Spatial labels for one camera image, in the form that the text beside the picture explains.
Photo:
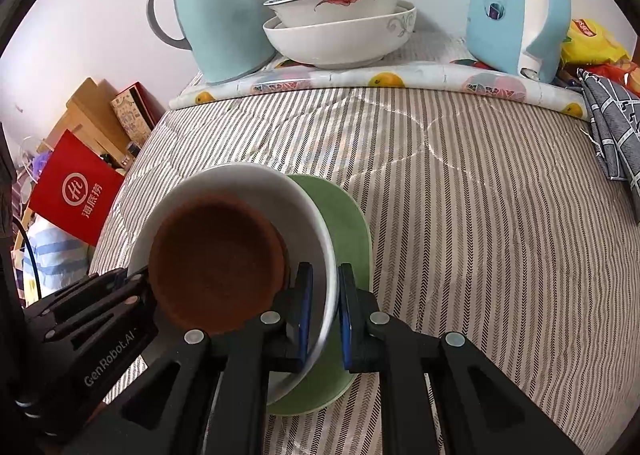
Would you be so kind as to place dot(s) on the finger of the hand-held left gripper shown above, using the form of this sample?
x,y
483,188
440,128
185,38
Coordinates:
x,y
85,287
110,312

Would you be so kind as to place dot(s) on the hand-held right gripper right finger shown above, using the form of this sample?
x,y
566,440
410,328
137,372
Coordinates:
x,y
344,315

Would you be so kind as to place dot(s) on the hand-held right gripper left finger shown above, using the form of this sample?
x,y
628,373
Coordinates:
x,y
306,315

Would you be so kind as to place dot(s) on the green plate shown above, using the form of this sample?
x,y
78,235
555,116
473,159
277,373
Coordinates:
x,y
345,225

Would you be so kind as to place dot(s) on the white ceramic bowl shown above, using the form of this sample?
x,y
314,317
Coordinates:
x,y
300,215

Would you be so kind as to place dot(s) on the brown bowl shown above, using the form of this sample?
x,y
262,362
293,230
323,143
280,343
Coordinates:
x,y
215,260

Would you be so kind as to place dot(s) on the blue striped cloth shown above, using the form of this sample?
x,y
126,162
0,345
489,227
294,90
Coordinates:
x,y
55,255

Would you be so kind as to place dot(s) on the red paper bag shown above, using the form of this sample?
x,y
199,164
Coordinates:
x,y
75,190

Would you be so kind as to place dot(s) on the purple fluffy item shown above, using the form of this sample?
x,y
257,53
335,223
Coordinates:
x,y
45,160

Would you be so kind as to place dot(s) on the striped blanket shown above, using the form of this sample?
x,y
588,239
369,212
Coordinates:
x,y
475,215

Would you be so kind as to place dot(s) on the patterned beige box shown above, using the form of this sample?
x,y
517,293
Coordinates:
x,y
131,117

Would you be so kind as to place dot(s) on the wooden furniture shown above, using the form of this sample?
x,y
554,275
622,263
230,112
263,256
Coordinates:
x,y
90,107

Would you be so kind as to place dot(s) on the red box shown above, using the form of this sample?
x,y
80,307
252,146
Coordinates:
x,y
150,102

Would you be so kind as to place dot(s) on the fruit-print table mat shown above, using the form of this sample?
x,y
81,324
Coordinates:
x,y
350,77

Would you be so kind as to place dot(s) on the large white grey-patterned bowl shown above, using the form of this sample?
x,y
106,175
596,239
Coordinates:
x,y
340,42

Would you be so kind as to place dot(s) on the light blue thermos jug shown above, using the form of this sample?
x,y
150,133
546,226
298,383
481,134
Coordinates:
x,y
220,20

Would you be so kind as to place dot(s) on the blue and red patterned bowl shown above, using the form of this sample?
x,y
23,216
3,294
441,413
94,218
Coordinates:
x,y
345,5

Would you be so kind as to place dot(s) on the light blue electric kettle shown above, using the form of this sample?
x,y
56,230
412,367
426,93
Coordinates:
x,y
500,25

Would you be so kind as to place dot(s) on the grey checked cloth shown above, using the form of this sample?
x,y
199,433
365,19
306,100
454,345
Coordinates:
x,y
615,125

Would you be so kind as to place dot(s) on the red snack bag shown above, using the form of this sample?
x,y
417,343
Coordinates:
x,y
617,75

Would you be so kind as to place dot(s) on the yellow snack bag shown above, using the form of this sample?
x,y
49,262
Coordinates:
x,y
595,42

